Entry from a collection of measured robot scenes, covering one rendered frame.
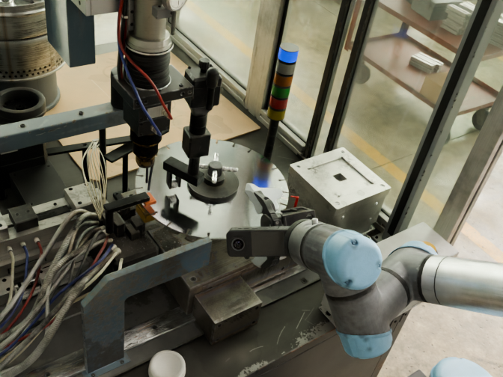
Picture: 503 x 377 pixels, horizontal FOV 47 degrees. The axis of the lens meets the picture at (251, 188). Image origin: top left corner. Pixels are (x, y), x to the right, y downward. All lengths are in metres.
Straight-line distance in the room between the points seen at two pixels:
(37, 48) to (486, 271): 1.23
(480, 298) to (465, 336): 1.60
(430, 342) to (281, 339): 1.20
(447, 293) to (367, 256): 0.15
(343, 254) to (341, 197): 0.60
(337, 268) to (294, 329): 0.51
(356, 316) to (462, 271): 0.16
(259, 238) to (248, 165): 0.41
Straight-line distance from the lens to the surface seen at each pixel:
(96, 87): 1.93
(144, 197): 1.17
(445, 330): 2.46
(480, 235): 2.95
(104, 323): 1.08
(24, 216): 1.29
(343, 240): 0.80
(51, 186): 1.44
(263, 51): 1.77
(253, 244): 0.95
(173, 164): 1.18
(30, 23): 1.62
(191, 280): 1.20
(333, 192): 1.39
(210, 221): 1.17
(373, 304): 0.86
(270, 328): 1.28
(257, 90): 1.83
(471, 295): 0.88
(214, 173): 1.21
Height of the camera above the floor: 1.76
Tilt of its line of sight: 40 degrees down
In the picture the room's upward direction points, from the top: 11 degrees clockwise
